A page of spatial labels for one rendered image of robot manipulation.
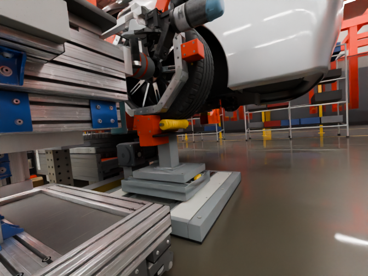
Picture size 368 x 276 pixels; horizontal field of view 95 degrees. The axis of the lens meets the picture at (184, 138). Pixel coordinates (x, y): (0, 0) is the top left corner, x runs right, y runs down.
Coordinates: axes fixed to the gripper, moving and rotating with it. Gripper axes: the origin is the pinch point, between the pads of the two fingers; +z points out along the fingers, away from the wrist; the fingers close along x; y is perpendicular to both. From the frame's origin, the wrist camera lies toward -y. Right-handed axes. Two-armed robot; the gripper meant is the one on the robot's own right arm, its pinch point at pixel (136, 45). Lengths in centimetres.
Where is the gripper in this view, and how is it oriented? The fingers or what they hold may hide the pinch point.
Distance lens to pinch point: 79.7
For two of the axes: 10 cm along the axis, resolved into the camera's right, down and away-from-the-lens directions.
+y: -0.9, -9.9, -0.6
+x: -4.9, 1.0, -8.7
